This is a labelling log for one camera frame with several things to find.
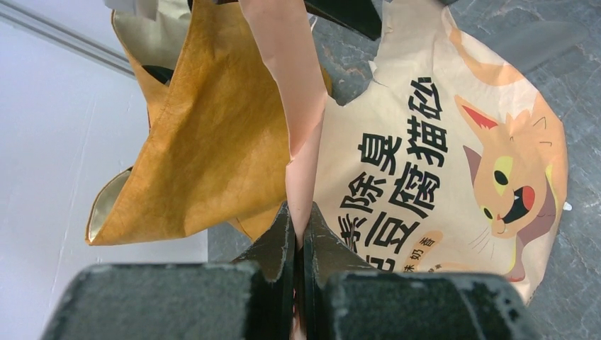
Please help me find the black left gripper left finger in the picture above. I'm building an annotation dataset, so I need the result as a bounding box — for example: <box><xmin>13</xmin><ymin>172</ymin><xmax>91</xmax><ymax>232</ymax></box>
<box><xmin>43</xmin><ymin>204</ymin><xmax>295</xmax><ymax>339</ymax></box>

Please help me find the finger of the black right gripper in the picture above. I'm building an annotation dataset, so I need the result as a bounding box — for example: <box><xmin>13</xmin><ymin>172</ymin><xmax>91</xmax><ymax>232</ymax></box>
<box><xmin>304</xmin><ymin>0</ymin><xmax>382</xmax><ymax>40</ymax></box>

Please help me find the orange paper bag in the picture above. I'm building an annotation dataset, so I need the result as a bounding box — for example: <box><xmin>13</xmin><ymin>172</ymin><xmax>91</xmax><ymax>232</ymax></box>
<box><xmin>85</xmin><ymin>0</ymin><xmax>332</xmax><ymax>247</ymax></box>

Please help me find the pink cat litter bag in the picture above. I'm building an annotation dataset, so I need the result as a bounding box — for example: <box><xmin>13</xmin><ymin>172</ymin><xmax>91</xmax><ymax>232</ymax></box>
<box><xmin>238</xmin><ymin>0</ymin><xmax>570</xmax><ymax>340</ymax></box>

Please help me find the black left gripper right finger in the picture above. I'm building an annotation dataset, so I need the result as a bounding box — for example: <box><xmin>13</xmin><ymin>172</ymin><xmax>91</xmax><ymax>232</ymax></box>
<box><xmin>303</xmin><ymin>205</ymin><xmax>539</xmax><ymax>339</ymax></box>

